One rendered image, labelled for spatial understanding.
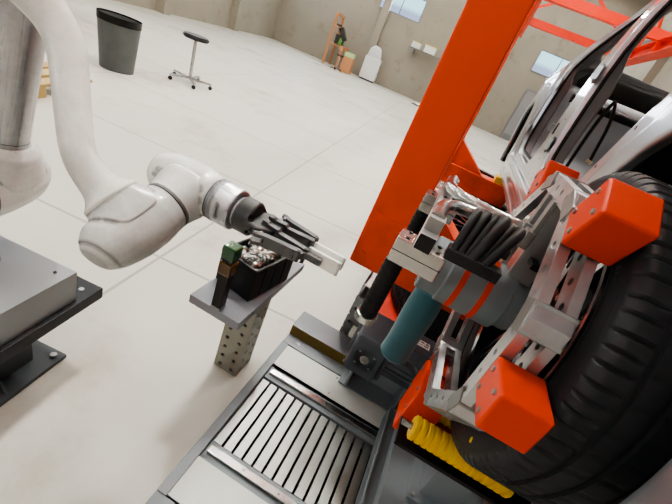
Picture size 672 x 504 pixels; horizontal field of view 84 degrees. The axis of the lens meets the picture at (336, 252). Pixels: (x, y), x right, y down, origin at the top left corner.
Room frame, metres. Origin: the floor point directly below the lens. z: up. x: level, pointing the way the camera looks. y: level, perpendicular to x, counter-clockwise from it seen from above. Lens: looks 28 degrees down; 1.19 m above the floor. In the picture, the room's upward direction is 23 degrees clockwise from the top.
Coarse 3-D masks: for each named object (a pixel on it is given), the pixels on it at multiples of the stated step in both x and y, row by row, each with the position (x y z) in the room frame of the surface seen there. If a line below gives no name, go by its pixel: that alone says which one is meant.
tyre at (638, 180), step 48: (624, 288) 0.49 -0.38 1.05; (624, 336) 0.44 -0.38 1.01; (576, 384) 0.42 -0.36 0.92; (624, 384) 0.41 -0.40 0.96; (480, 432) 0.51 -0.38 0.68; (576, 432) 0.39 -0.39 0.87; (624, 432) 0.39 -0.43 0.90; (528, 480) 0.42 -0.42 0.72; (576, 480) 0.39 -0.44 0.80; (624, 480) 0.38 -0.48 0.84
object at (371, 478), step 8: (392, 408) 0.97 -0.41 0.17; (384, 416) 0.97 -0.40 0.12; (392, 416) 0.96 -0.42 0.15; (384, 424) 0.90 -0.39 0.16; (392, 424) 0.92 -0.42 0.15; (384, 432) 0.88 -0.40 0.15; (392, 432) 0.89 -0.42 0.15; (376, 440) 0.86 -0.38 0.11; (384, 440) 0.85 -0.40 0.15; (376, 448) 0.80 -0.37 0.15; (384, 448) 0.82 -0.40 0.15; (376, 456) 0.76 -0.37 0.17; (384, 456) 0.79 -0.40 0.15; (368, 464) 0.77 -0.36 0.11; (376, 464) 0.75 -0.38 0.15; (368, 472) 0.72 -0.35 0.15; (376, 472) 0.73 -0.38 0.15; (368, 480) 0.68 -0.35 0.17; (376, 480) 0.70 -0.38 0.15; (360, 488) 0.69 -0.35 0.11; (368, 488) 0.67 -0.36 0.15; (376, 488) 0.68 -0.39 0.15; (360, 496) 0.64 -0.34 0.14; (368, 496) 0.65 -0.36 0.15
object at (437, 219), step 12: (444, 204) 0.65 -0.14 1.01; (456, 204) 0.70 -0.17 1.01; (468, 204) 0.72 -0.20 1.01; (552, 204) 0.70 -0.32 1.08; (432, 216) 0.59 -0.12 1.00; (444, 216) 0.60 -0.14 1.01; (468, 216) 0.71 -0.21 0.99; (540, 216) 0.72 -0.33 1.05; (432, 228) 0.58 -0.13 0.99; (528, 228) 0.71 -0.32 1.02; (540, 228) 0.70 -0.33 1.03; (528, 240) 0.69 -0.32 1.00
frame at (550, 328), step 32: (544, 192) 0.84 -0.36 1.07; (576, 192) 0.64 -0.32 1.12; (544, 256) 0.58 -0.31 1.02; (576, 256) 0.58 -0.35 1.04; (544, 288) 0.51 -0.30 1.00; (576, 288) 0.51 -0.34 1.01; (448, 320) 0.89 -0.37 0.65; (544, 320) 0.47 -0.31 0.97; (576, 320) 0.48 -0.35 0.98; (448, 352) 0.80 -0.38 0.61; (512, 352) 0.47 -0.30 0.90; (544, 352) 0.46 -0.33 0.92; (448, 384) 0.69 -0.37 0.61; (448, 416) 0.57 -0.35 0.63
